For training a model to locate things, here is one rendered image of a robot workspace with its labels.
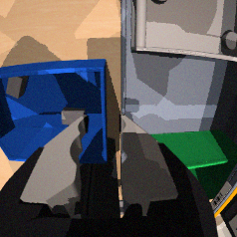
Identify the orange-yellow long bar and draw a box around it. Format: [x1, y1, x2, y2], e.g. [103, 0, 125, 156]
[214, 186, 237, 217]

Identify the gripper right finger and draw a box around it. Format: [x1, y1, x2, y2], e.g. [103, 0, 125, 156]
[119, 114, 218, 237]

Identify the blue bin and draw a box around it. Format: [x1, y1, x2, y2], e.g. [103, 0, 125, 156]
[0, 59, 108, 163]

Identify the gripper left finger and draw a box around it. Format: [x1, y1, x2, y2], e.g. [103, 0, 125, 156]
[0, 115, 89, 237]

